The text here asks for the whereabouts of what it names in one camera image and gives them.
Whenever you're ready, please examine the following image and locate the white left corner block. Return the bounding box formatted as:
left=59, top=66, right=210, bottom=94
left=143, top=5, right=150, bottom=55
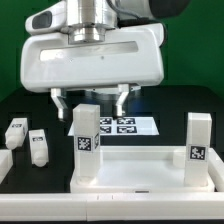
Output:
left=0, top=149, right=13, bottom=184

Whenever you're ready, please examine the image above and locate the white marker plate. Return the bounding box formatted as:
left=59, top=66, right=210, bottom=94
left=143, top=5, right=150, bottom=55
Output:
left=68, top=117, right=159, bottom=136

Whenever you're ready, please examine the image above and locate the white desk top tray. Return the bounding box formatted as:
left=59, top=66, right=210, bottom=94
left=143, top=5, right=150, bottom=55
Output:
left=70, top=146, right=224, bottom=194

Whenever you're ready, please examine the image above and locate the white front rail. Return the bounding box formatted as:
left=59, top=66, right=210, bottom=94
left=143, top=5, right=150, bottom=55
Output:
left=0, top=192, right=224, bottom=221

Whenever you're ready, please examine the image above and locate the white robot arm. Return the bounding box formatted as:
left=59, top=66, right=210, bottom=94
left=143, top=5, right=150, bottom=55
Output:
left=20, top=0, right=191, bottom=120

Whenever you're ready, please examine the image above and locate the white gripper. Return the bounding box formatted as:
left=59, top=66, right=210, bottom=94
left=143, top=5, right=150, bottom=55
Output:
left=20, top=1, right=165, bottom=120

